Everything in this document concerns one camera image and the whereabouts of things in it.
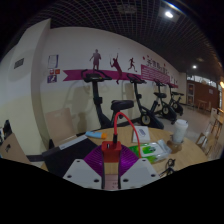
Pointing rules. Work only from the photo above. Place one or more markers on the grey wall sign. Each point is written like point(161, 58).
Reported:
point(19, 63)

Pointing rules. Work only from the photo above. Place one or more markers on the purple wall poster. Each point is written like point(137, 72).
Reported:
point(51, 79)

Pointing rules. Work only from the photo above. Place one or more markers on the white paper cup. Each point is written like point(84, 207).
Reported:
point(180, 131)

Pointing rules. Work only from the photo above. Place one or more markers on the magenta wall banner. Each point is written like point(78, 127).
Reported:
point(75, 74)

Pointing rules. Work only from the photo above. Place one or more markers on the group of wooden chairs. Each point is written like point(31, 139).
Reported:
point(210, 136)

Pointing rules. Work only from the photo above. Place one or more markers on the green wet wipes pack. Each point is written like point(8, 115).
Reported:
point(151, 150)

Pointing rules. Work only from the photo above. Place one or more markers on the small white box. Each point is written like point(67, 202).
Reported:
point(141, 134)

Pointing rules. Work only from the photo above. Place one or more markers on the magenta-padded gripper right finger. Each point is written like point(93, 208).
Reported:
point(141, 173)

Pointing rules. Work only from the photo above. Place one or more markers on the red charger block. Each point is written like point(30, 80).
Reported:
point(111, 151)

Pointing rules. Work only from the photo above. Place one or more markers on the round ceiling light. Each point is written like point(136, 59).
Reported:
point(169, 14)
point(194, 66)

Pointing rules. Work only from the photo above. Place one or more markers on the black folio case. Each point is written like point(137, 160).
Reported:
point(65, 156)

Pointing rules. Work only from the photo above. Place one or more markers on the row of black exercise bikes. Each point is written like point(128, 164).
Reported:
point(96, 96)

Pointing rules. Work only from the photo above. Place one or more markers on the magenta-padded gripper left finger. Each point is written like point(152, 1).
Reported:
point(80, 173)

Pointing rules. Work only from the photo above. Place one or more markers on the white wall poster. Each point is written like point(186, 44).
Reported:
point(53, 61)

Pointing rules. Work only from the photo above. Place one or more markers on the blue and orange tube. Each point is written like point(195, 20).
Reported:
point(95, 134)

